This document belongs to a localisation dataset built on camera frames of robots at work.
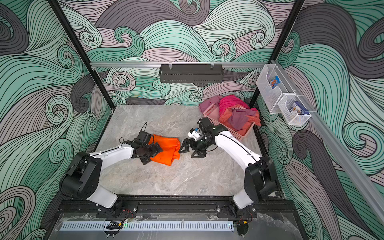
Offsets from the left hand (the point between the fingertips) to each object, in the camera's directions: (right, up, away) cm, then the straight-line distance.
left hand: (159, 153), depth 91 cm
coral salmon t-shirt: (+44, +22, +15) cm, 51 cm away
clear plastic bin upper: (+64, +33, -10) cm, 73 cm away
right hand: (+18, +2, -14) cm, 23 cm away
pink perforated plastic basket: (+38, +26, +24) cm, 52 cm away
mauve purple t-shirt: (+32, +33, +26) cm, 53 cm away
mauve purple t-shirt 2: (+54, +21, +15) cm, 60 cm away
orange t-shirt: (+7, +3, +2) cm, 8 cm away
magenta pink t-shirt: (+47, +34, +17) cm, 61 cm away
